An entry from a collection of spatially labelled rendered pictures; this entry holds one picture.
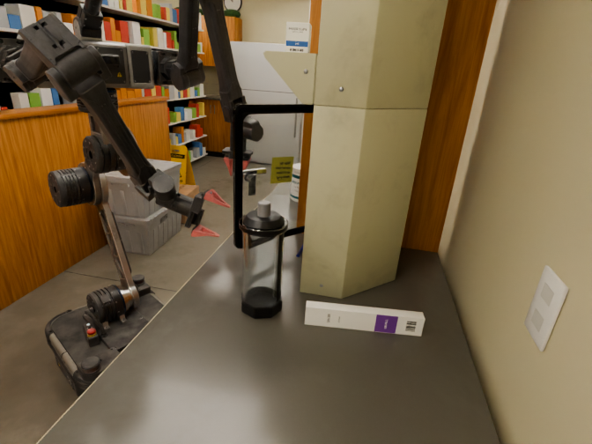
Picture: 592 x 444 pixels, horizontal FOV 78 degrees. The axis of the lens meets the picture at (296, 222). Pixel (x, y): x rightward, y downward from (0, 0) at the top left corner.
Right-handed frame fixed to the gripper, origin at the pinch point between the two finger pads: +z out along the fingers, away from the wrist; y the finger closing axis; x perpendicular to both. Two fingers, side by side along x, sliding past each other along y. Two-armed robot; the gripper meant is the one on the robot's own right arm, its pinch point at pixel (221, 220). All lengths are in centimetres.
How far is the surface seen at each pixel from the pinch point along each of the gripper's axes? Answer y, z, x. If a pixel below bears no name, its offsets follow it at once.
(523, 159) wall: 46, 56, -28
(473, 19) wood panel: 77, 43, 7
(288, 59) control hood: 46, 4, -22
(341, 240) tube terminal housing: 13.5, 31.3, -19.1
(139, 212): -77, -86, 166
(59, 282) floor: -131, -109, 124
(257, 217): 13.5, 11.0, -28.0
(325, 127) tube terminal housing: 36.3, 17.0, -21.7
